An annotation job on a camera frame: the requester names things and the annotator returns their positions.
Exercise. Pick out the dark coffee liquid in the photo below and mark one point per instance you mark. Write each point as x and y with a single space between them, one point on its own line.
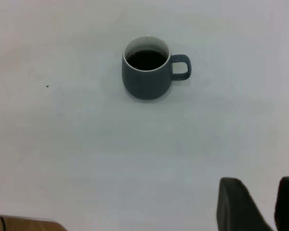
145 60

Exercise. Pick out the grey ceramic cup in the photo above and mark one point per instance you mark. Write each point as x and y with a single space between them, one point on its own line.
144 84

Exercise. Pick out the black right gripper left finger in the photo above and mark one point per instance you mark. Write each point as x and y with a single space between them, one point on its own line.
238 209

